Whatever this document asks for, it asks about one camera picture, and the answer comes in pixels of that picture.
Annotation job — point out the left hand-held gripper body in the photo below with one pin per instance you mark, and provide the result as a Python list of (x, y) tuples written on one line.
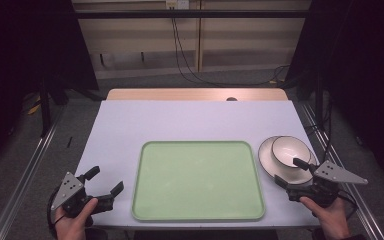
[(70, 192)]

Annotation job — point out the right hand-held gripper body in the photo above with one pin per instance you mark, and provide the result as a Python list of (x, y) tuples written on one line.
[(326, 185)]

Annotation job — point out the white bowl with dark rim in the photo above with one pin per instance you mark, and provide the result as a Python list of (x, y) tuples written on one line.
[(290, 151)]

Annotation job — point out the white plate with dark rim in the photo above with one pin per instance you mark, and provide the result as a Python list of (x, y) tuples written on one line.
[(267, 159)]

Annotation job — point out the green tray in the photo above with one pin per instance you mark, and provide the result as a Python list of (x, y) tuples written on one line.
[(198, 180)]

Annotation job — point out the person's left hand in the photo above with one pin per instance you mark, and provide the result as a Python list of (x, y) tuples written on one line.
[(75, 221)]

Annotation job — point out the person's right hand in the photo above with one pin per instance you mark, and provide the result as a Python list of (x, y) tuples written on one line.
[(328, 216)]

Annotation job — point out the black metal stand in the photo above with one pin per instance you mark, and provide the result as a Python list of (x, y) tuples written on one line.
[(45, 106)]

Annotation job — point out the white table mat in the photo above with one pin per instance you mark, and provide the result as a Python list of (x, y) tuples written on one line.
[(193, 121)]

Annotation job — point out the black horizontal bar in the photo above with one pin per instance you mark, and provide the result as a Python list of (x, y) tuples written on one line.
[(190, 14)]

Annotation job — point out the aluminium rail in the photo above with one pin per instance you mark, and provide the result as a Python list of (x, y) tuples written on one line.
[(26, 170), (343, 173)]

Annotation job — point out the white wall socket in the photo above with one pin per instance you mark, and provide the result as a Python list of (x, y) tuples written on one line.
[(177, 3)]

